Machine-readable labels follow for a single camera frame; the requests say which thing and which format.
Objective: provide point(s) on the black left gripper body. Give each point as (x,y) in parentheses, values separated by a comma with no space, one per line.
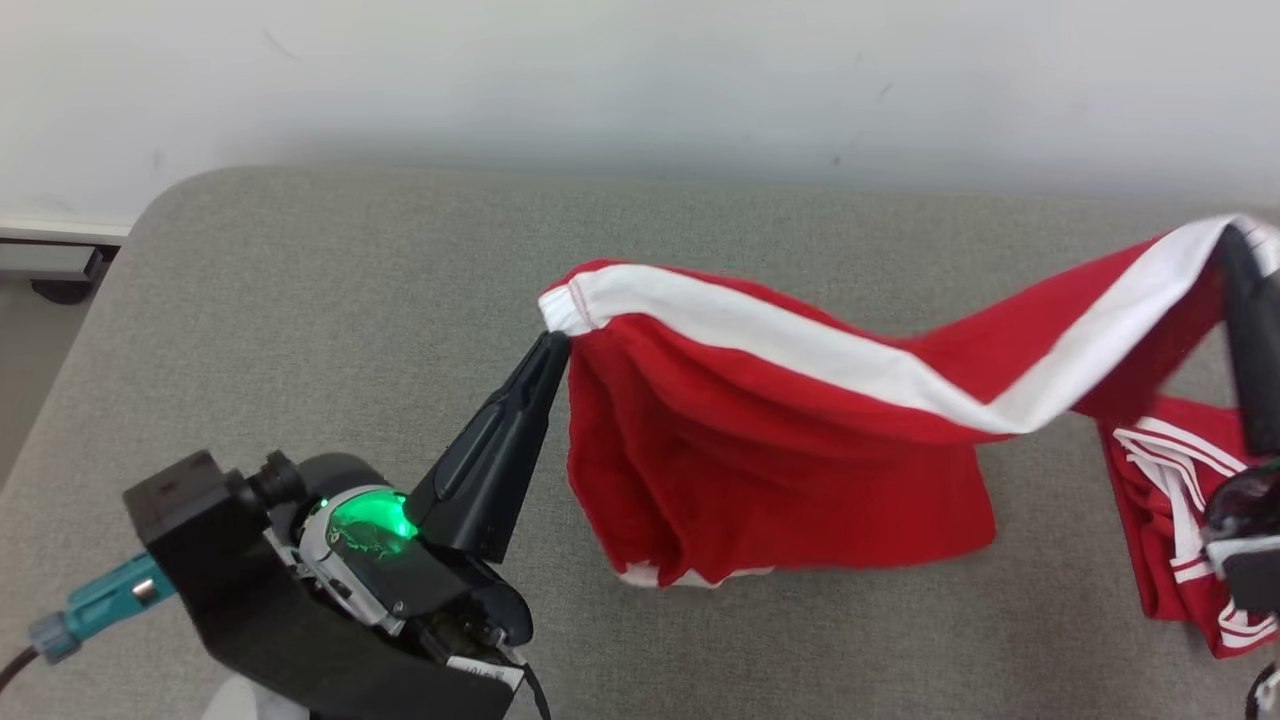
(300,670)

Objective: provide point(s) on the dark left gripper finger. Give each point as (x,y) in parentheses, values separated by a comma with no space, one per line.
(510,490)
(460,480)

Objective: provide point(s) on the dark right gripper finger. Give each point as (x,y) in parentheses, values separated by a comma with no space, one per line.
(1260,370)

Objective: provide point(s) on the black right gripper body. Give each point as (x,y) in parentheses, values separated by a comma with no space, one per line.
(1255,510)

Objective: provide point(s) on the red jersey with white sleeves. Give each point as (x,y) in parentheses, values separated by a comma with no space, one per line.
(1150,520)

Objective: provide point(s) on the red shorts with white stripe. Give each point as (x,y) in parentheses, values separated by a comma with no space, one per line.
(760,470)

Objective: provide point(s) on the white paper label tag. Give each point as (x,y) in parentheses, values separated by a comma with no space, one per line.
(485,672)

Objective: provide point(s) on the grey wheeled cart base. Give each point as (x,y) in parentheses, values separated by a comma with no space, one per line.
(50,262)

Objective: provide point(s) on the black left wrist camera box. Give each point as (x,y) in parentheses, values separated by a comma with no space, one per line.
(185,510)

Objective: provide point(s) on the teal left camera connector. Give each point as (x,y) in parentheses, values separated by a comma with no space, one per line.
(100,600)

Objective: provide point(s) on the white wall baseboard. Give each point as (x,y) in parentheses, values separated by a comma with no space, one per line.
(60,230)

